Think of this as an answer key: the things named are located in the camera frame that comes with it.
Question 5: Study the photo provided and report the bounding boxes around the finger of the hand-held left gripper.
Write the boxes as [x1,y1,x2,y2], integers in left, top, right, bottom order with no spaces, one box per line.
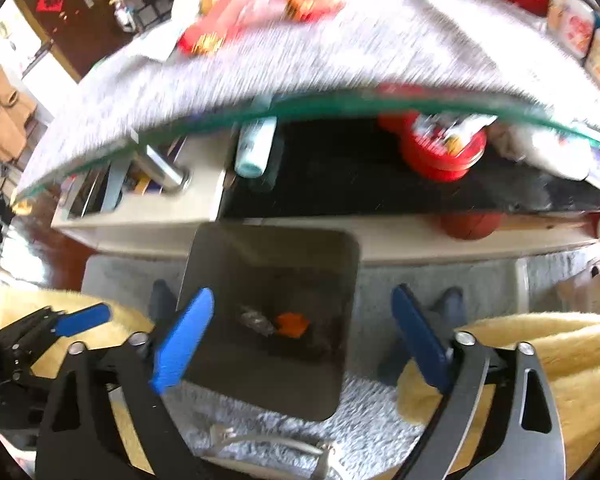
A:
[0,302,112,377]

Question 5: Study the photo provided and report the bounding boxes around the white plastic bottle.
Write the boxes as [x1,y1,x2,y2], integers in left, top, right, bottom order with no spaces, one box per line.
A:
[234,117,278,178]

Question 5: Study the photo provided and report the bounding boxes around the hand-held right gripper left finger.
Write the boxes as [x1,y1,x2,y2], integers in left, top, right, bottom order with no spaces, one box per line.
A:
[34,287,216,480]

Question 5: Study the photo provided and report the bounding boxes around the brown door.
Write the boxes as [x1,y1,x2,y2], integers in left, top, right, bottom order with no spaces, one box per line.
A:
[12,0,131,83]

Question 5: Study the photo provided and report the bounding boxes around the beige coat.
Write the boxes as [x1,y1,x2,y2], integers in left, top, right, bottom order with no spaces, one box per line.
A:
[0,65,38,163]

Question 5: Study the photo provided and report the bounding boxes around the orange crumpled wrapper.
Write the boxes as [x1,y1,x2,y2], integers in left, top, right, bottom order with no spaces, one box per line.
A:
[274,312,311,338]

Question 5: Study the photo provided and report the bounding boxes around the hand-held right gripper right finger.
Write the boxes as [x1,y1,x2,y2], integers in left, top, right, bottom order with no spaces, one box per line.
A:
[390,283,567,480]

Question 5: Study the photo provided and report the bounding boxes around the white red printed packet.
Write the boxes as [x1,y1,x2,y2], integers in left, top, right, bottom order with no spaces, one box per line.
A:
[547,0,597,58]

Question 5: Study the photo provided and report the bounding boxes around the grey shaggy rug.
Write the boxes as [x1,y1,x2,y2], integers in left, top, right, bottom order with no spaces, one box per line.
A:
[80,250,600,480]

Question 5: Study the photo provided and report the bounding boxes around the silver crumpled wrapper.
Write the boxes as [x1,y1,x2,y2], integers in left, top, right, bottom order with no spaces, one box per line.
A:
[240,305,277,336]

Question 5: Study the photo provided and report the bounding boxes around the white plastic bag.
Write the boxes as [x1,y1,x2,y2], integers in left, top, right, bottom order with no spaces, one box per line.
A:
[490,125,600,182]

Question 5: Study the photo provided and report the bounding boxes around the grey tablecloth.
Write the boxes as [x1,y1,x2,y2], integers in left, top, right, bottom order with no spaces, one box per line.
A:
[17,0,600,196]

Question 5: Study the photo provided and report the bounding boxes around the dark square trash bin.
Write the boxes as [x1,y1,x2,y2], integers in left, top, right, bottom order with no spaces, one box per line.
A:
[176,222,362,422]

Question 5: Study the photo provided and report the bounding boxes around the red flat box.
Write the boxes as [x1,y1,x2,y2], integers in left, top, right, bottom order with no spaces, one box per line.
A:
[177,0,266,56]

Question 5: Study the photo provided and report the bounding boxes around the red round tin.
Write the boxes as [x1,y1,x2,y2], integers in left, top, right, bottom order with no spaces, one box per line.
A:
[377,110,488,183]

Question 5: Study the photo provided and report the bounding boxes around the dark blue slipper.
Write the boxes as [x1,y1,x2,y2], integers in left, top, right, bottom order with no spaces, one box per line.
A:
[431,287,467,332]

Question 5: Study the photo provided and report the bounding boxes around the brown basketball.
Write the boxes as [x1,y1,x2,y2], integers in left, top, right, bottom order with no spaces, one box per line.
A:
[440,212,503,241]

